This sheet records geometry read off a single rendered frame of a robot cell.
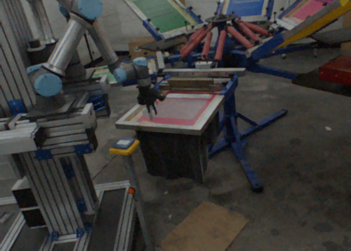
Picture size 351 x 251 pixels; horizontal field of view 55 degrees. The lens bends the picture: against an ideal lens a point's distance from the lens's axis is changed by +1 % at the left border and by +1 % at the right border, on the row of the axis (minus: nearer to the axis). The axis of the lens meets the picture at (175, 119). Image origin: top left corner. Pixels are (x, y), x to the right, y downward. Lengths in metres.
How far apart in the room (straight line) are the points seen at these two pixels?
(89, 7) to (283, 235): 1.95
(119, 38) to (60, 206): 5.74
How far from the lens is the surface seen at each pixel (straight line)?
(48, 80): 1.69
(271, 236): 2.62
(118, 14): 7.66
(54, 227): 2.64
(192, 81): 2.45
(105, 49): 1.91
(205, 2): 6.73
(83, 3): 1.69
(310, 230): 2.69
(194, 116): 2.12
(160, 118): 2.18
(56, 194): 2.43
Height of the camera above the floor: 1.89
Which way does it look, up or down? 26 degrees down
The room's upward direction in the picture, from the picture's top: 10 degrees counter-clockwise
